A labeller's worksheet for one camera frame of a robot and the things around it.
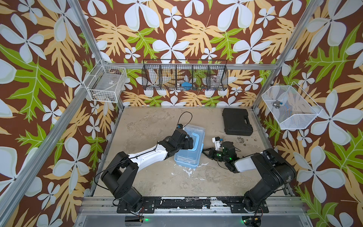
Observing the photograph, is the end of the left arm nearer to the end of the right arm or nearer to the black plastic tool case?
the end of the right arm

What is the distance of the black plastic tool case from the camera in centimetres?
102

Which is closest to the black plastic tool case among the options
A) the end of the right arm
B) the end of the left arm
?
the end of the right arm
